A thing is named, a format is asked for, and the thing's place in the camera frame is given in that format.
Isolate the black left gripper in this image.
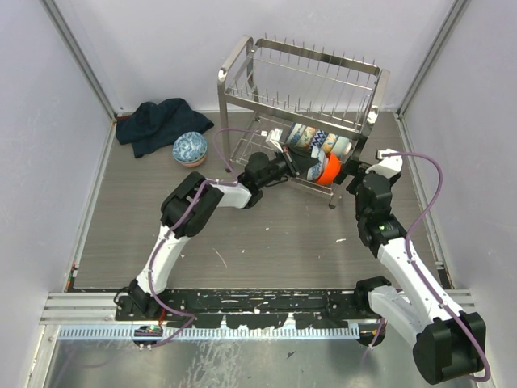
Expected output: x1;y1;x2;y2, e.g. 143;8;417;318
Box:
258;145;317;190

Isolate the plain orange bowl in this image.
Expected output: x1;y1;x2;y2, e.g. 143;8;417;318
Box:
315;153;341;186

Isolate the blue white floral bowl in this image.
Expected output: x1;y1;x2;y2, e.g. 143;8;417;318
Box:
307;146;326;182

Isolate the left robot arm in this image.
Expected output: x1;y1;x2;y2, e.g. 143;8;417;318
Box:
127;145;318;320

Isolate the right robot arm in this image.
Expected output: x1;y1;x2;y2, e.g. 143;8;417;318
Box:
341;150;491;385

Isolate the stainless steel dish rack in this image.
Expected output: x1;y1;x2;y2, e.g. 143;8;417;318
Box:
217;33;391;209

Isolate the green grid back bowl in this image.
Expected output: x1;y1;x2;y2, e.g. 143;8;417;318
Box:
331;137;352;158

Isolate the orange floral back bowl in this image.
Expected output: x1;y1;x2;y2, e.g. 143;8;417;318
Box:
297;126;317;150

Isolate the blue swirl back bowl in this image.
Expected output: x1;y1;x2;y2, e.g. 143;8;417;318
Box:
286;123;306;146

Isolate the yellow orange back bowl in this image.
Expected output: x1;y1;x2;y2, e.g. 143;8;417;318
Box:
321;133;338;154

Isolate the dark blue crumpled cloth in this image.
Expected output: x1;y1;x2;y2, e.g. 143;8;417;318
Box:
116;98;214;158

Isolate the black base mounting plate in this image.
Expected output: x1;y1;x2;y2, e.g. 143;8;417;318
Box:
114;289;380;330

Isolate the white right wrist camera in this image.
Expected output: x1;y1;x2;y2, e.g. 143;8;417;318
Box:
365;149;403;179

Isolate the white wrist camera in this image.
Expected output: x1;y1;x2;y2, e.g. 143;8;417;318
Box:
266;129;283;153
365;149;403;179

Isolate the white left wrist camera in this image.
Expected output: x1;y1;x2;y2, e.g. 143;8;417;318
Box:
266;129;283;153

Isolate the slotted cable duct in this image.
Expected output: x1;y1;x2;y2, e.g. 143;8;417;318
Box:
57;323;360;341

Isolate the aluminium frame rail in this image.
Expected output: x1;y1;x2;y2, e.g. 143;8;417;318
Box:
38;289;481;327

